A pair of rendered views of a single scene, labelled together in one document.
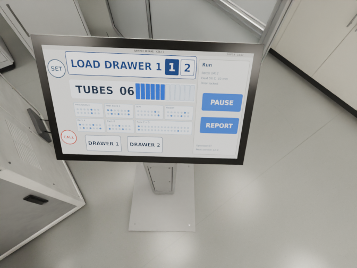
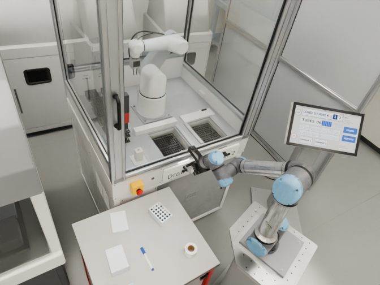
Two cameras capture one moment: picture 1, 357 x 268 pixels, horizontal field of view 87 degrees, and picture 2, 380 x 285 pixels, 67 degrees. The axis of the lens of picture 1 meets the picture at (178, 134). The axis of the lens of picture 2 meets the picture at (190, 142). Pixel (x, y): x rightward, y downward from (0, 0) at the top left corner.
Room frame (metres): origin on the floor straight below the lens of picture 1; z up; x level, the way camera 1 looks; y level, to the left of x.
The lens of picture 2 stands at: (-1.44, 0.97, 2.25)
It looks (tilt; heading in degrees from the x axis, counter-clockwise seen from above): 42 degrees down; 1
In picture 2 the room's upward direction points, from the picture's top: 11 degrees clockwise
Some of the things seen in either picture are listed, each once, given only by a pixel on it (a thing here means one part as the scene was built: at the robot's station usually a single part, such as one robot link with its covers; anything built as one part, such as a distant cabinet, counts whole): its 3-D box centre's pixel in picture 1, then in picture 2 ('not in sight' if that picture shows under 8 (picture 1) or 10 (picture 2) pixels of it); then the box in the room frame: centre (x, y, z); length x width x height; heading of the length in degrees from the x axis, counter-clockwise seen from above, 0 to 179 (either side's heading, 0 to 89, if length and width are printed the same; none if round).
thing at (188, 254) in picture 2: not in sight; (190, 250); (-0.67, 0.87, 0.78); 0.07 x 0.07 x 0.04
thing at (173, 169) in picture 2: not in sight; (183, 168); (-0.18, 1.01, 0.87); 0.29 x 0.02 x 0.11; 130
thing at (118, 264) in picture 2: not in sight; (116, 260); (-0.81, 1.24, 0.79); 0.13 x 0.09 x 0.05; 35
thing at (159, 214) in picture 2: not in sight; (160, 214); (-0.48, 1.08, 0.78); 0.12 x 0.08 x 0.04; 54
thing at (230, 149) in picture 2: not in sight; (221, 154); (0.03, 0.77, 0.87); 0.29 x 0.02 x 0.11; 130
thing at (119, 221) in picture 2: not in sight; (119, 221); (-0.58, 1.30, 0.77); 0.13 x 0.09 x 0.02; 27
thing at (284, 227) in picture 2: not in sight; (274, 226); (-0.52, 0.45, 0.94); 0.13 x 0.12 x 0.14; 144
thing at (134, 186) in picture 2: not in sight; (137, 188); (-0.40, 1.25, 0.88); 0.07 x 0.05 x 0.07; 130
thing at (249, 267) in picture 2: not in sight; (264, 250); (-0.53, 0.43, 0.70); 0.45 x 0.44 x 0.12; 58
